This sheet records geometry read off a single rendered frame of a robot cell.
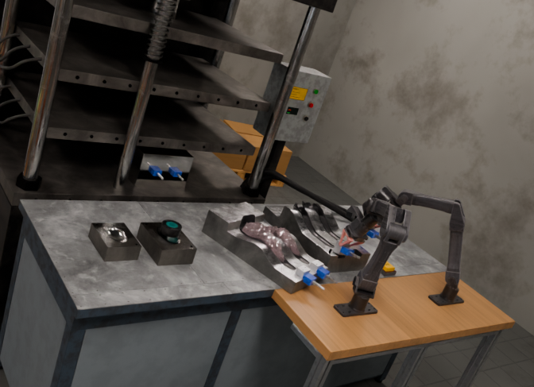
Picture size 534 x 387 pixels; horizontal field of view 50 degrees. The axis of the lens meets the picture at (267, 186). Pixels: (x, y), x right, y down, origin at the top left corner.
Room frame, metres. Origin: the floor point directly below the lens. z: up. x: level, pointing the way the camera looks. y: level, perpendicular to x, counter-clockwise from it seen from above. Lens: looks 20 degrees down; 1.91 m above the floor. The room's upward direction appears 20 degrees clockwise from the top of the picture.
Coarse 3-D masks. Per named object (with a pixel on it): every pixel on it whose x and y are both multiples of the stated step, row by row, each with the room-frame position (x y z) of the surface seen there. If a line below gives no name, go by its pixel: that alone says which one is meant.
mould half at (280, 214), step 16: (272, 208) 2.63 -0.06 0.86; (288, 208) 2.52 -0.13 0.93; (272, 224) 2.57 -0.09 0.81; (288, 224) 2.49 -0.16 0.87; (304, 224) 2.48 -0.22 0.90; (320, 224) 2.55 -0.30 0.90; (336, 224) 2.62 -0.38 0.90; (304, 240) 2.40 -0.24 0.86; (336, 240) 2.46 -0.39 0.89; (320, 256) 2.31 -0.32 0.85; (336, 256) 2.29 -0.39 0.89; (352, 256) 2.36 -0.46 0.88; (368, 256) 2.43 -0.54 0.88; (336, 272) 2.32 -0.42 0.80
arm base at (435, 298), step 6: (444, 288) 2.44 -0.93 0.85; (450, 288) 2.42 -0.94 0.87; (438, 294) 2.45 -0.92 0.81; (444, 294) 2.43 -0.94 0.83; (450, 294) 2.41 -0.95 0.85; (456, 294) 2.42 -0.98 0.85; (432, 300) 2.38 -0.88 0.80; (438, 300) 2.39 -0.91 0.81; (444, 300) 2.41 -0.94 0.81; (450, 300) 2.41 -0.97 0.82; (456, 300) 2.45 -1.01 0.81; (462, 300) 2.48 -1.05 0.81
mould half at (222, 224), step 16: (224, 208) 2.31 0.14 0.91; (240, 208) 2.37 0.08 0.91; (256, 208) 2.44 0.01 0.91; (208, 224) 2.24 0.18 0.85; (224, 224) 2.20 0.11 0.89; (224, 240) 2.18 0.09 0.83; (240, 240) 2.15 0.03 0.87; (256, 240) 2.16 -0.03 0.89; (240, 256) 2.13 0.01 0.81; (256, 256) 2.10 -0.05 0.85; (272, 256) 2.10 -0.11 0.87; (288, 256) 2.18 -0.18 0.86; (304, 256) 2.25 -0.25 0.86; (272, 272) 2.05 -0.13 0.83; (288, 272) 2.06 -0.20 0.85; (288, 288) 2.00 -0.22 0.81
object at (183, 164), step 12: (108, 144) 2.76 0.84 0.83; (120, 156) 2.65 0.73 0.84; (144, 156) 2.49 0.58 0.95; (156, 156) 2.53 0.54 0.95; (168, 156) 2.57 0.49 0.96; (180, 156) 2.62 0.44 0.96; (132, 168) 2.54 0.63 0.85; (144, 168) 2.50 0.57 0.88; (168, 168) 2.59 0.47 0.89; (180, 168) 2.63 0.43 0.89; (132, 180) 2.52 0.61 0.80; (144, 180) 2.51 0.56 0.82; (156, 180) 2.55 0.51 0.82; (168, 180) 2.60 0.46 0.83; (180, 180) 2.64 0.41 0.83
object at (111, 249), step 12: (96, 228) 1.86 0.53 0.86; (108, 228) 1.90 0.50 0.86; (120, 228) 1.92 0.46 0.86; (96, 240) 1.83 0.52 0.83; (108, 240) 1.81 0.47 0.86; (120, 240) 1.87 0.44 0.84; (132, 240) 1.87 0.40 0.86; (108, 252) 1.77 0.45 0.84; (120, 252) 1.80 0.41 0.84; (132, 252) 1.83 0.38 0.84
